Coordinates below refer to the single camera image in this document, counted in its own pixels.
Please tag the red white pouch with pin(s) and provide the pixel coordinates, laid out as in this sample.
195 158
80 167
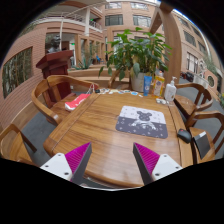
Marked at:
76 101

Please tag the green plant in white pot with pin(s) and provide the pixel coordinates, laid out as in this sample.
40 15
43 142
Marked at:
140 53

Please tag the black computer mouse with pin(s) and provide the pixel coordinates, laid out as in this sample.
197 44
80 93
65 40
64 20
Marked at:
184 135

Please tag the black parked car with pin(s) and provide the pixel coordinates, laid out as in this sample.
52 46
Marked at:
187 76

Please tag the dark red wooden podium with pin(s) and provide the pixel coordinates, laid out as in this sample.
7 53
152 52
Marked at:
55 65

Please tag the wooden post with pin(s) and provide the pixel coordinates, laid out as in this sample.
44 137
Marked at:
173 50

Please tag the grey white cartoon mouse pad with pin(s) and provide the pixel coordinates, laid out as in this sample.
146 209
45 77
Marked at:
141 121

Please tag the bunch of keys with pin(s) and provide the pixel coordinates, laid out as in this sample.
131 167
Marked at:
96 90

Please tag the blue squeeze tube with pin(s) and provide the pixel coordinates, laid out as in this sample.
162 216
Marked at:
147 86

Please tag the small white packet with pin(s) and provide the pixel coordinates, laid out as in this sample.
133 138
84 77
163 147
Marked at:
161 101

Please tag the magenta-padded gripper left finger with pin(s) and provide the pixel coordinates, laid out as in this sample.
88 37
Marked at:
56 165

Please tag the blue white card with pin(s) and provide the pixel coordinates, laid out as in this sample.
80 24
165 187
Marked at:
134 93

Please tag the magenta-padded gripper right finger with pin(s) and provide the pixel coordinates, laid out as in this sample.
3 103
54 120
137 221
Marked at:
165 165

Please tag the white pump bottle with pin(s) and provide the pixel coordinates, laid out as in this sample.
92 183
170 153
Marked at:
170 91

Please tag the yellow liquid soap bottle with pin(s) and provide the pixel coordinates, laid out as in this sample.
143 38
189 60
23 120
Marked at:
159 86

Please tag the dark bust statue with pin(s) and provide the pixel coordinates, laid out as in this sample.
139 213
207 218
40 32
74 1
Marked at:
54 45

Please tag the wooden armchair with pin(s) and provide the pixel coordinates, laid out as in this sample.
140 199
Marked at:
113 78
186 105
206 115
42 101
15 146

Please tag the white outdoor unit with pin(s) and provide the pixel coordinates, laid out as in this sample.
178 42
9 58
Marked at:
200 80

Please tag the black notebook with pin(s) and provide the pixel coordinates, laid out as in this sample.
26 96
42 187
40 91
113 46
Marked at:
202 145

